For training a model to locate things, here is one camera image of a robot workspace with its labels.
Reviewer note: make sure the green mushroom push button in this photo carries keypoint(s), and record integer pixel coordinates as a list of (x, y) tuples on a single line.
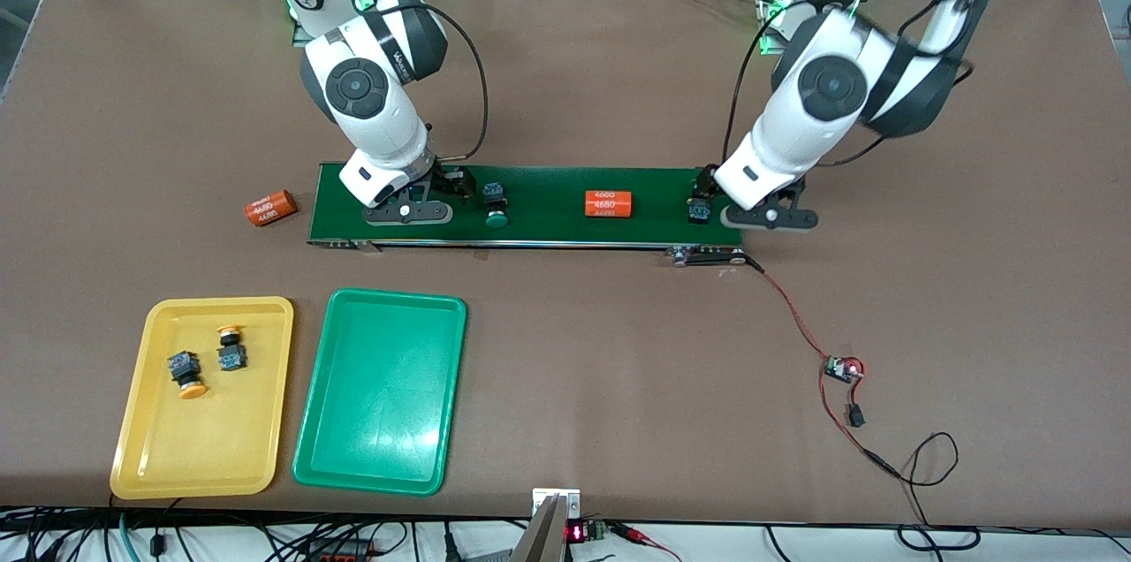
[(495, 191), (700, 211)]

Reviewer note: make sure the orange cylinder with white print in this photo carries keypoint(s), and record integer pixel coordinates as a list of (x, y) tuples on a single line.
[(610, 203), (269, 208)]

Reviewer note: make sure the yellow mushroom push button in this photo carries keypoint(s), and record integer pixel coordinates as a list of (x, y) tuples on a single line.
[(182, 365), (232, 359)]

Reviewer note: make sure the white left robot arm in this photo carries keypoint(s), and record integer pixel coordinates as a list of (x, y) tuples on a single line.
[(831, 94)]

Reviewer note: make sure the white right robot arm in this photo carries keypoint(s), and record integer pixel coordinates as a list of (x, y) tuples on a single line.
[(371, 102)]

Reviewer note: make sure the green conveyor belt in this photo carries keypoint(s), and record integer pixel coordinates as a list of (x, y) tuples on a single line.
[(548, 231)]

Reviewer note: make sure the small motor controller board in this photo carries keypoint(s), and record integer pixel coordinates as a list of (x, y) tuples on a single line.
[(839, 370)]

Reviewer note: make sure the green plastic tray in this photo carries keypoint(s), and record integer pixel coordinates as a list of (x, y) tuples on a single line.
[(380, 394)]

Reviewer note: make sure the small black inline connector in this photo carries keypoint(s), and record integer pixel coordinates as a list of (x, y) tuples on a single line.
[(855, 416)]

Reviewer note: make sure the yellow plastic tray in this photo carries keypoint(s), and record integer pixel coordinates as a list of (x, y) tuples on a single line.
[(203, 447)]

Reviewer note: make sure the red clip leads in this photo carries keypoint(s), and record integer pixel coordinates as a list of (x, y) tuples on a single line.
[(632, 532)]

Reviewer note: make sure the grey metal stand bar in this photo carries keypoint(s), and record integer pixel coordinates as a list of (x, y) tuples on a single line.
[(543, 535)]

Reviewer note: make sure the module with red display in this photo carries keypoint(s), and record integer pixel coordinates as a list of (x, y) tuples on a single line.
[(576, 533)]

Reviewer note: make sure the black box with orange parts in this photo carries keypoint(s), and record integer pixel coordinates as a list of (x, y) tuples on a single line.
[(340, 550)]

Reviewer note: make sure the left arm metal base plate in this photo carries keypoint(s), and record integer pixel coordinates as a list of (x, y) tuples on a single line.
[(764, 45)]

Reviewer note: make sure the silver metal mounting bracket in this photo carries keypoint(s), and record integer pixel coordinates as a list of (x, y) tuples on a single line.
[(570, 500)]

